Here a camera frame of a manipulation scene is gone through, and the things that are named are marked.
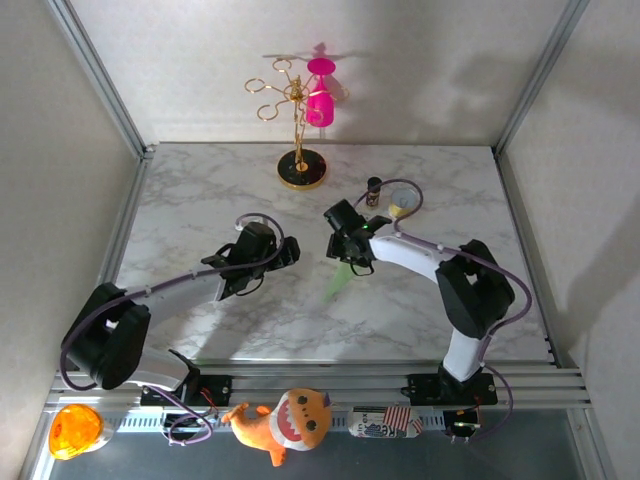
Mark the green cloth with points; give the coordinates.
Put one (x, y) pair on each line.
(340, 282)

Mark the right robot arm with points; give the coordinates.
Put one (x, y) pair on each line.
(475, 290)

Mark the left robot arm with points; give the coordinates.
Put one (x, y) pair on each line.
(110, 340)

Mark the small dark spice bottle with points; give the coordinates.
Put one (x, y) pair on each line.
(373, 197)

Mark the clear cup yellow content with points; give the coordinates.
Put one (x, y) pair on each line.
(404, 202)

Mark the pink wine glass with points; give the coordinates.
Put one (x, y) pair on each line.
(320, 107)

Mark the orange plush shark toy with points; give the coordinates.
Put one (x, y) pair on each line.
(295, 420)

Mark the printed flag can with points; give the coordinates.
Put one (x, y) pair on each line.
(380, 422)

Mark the black control box with light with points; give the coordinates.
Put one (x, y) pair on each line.
(462, 425)

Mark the translucent orange ball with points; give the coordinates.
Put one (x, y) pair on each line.
(75, 432)

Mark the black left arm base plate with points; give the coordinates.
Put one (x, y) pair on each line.
(215, 387)

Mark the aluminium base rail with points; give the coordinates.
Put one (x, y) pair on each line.
(325, 381)

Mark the aluminium side rail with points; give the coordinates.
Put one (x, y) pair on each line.
(121, 240)
(525, 250)

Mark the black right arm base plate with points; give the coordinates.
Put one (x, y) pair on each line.
(425, 387)

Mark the aluminium frame post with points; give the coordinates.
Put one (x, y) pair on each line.
(540, 75)
(100, 75)

